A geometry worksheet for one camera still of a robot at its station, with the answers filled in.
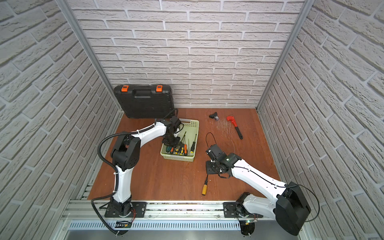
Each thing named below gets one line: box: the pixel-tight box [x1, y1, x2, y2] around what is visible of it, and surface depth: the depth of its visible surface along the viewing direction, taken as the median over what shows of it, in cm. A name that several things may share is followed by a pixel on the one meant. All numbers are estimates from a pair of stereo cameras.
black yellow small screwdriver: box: [179, 135, 186, 156], surface depth 95 cm
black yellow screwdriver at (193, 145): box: [190, 133, 197, 154], surface depth 97 cm
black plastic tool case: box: [114, 84, 175, 119], surface depth 95 cm
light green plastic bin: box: [160, 118, 200, 162], surface depth 95 cm
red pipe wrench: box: [226, 115, 244, 140], surface depth 112 cm
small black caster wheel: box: [209, 112, 220, 121], surface depth 116 cm
